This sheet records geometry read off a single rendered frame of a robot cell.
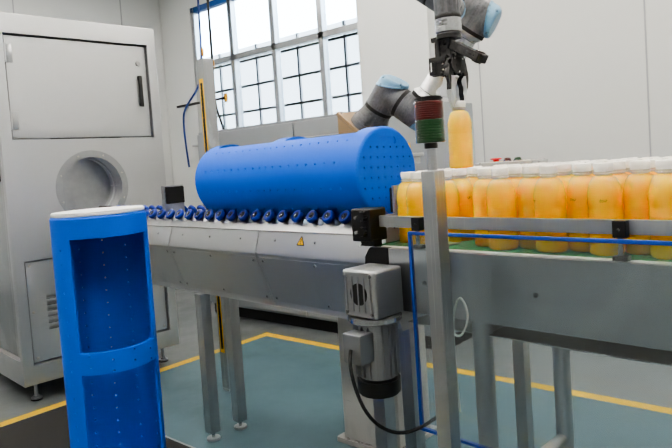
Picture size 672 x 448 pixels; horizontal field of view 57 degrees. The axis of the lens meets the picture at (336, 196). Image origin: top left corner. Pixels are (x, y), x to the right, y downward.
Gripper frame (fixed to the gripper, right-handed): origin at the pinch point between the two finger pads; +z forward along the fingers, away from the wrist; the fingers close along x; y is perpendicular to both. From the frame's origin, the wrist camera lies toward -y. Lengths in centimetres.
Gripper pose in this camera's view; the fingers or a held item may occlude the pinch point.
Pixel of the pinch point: (458, 103)
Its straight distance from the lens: 183.9
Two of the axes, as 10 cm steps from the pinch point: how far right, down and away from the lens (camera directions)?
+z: 0.7, 10.0, 0.5
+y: -7.1, 0.1, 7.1
